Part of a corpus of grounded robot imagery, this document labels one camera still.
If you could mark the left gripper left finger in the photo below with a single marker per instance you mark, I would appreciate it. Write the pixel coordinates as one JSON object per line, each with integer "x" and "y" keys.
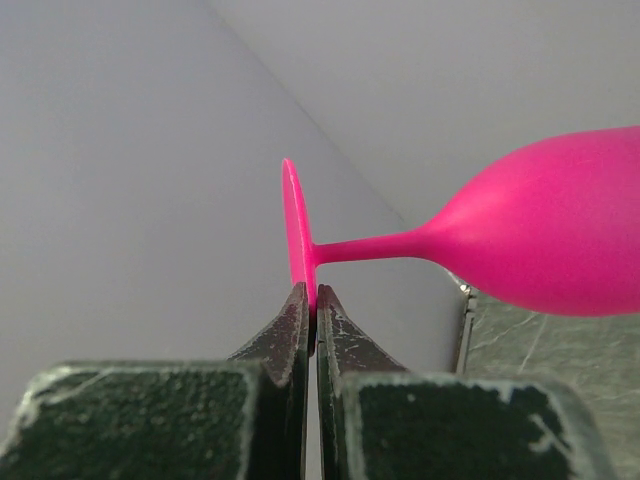
{"x": 243, "y": 417}

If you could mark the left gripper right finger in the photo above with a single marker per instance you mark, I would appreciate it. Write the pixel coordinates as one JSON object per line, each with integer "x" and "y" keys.
{"x": 380, "y": 420}

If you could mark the pink plastic wine glass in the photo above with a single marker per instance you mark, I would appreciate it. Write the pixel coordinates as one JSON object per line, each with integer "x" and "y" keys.
{"x": 552, "y": 227}

